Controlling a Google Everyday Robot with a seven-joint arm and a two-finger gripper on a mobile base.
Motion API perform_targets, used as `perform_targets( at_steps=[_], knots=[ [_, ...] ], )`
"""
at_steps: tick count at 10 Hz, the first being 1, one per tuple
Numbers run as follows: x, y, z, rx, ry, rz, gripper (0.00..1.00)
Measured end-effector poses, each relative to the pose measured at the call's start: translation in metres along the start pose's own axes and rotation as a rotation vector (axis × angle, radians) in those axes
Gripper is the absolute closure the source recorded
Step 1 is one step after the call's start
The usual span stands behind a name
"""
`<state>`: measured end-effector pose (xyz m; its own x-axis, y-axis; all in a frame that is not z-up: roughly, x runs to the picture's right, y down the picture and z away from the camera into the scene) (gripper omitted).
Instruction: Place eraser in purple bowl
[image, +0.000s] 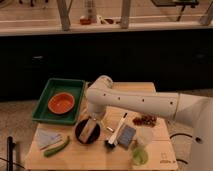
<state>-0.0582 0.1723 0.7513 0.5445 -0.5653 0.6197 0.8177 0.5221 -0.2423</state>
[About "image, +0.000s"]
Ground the green chili pepper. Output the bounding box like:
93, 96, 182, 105
43, 137, 70, 157

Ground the green plastic tray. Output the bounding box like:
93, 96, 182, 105
32, 78, 85, 125

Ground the orange bowl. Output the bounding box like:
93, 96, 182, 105
48, 92, 75, 115

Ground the dark purple bowl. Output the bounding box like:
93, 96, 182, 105
75, 119, 100, 144

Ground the tan rectangular eraser block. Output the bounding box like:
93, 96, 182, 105
80, 119, 97, 142

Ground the clear plastic cup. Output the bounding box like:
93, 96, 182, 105
136, 127, 153, 149

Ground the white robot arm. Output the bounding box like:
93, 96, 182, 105
85, 75, 213, 171

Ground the black cable at right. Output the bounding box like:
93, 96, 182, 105
169, 132, 190, 166

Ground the black stand at left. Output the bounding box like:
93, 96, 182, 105
6, 136, 16, 171

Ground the brown dried fruit cluster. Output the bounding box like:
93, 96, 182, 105
133, 115, 157, 127

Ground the blue grey sponge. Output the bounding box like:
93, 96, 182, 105
118, 125, 136, 149

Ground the white black marker brush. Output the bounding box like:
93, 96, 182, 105
105, 114, 127, 149

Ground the grey folded cloth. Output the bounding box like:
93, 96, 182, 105
35, 129, 62, 150

